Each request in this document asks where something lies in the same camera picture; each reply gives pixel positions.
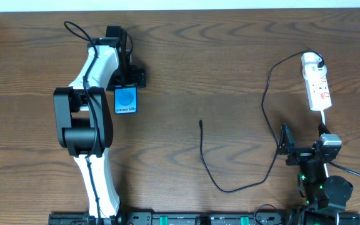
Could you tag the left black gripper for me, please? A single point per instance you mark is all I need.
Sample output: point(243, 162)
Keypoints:
point(135, 79)

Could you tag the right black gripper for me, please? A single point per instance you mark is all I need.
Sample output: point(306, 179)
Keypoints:
point(300, 154)

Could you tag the blue Samsung Galaxy smartphone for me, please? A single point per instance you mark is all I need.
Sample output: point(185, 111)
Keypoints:
point(125, 100)

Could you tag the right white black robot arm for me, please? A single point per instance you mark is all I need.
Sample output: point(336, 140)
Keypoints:
point(326, 196)

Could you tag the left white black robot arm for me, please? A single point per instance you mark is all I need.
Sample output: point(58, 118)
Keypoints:
point(107, 84)

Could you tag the white USB charger plug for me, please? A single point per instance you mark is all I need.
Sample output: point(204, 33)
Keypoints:
point(312, 66)

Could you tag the white power strip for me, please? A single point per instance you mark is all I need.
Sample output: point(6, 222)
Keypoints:
point(318, 93)

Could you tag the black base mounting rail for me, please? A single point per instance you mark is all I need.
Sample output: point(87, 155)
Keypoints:
point(148, 218)

